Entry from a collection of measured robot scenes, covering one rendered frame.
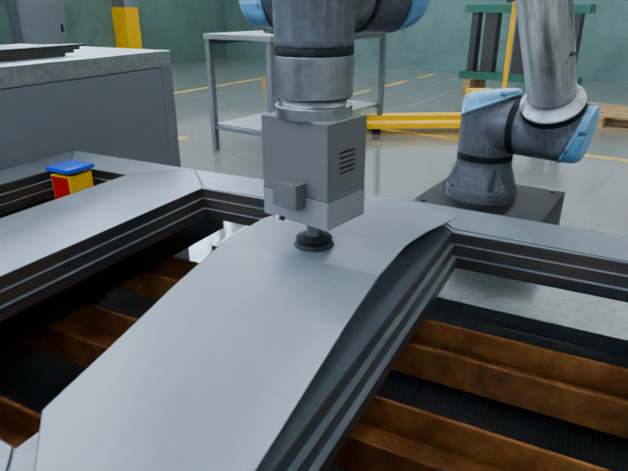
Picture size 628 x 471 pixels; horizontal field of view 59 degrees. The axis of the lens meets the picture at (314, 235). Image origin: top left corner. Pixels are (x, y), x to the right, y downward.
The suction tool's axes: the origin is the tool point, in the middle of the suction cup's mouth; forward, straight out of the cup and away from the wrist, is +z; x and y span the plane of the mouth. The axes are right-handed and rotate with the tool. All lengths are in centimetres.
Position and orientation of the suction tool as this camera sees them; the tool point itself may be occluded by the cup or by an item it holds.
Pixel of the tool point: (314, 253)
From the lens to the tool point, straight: 59.7
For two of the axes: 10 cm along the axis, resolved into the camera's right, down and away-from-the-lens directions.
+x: 6.3, -3.0, 7.1
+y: 7.8, 2.4, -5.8
